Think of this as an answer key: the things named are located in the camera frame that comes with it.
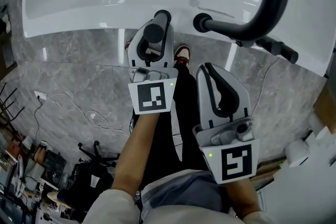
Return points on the white power strip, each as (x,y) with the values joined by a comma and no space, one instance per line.
(40,95)

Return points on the person's left forearm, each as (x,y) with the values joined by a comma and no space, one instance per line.
(131,152)

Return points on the brown box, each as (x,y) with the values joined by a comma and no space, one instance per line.
(325,105)

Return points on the person's cream jacket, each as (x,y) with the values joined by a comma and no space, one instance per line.
(113,209)

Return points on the person's left red white sneaker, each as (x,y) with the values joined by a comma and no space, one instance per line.
(128,46)

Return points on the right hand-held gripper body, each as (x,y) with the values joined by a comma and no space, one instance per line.
(236,160)

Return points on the person's right forearm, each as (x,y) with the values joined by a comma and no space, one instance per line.
(241,196)

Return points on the black office chair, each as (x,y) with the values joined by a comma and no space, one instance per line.
(84,175)

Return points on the black round stool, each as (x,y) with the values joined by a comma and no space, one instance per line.
(8,105)

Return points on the white cylindrical bin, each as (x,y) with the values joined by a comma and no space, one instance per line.
(296,152)
(317,124)

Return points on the person's grey shirt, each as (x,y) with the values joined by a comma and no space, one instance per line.
(183,196)

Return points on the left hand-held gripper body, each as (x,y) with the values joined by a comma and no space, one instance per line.
(151,97)

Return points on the person's black trousers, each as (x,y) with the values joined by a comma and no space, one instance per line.
(183,102)

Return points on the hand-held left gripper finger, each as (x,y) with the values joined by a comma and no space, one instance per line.
(169,55)
(132,55)

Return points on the person's right red white sneaker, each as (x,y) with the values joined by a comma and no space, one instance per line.
(182,54)

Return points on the person's red white sneaker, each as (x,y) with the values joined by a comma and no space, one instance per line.
(128,46)
(182,54)

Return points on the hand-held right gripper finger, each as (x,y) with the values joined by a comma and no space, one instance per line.
(244,102)
(204,112)

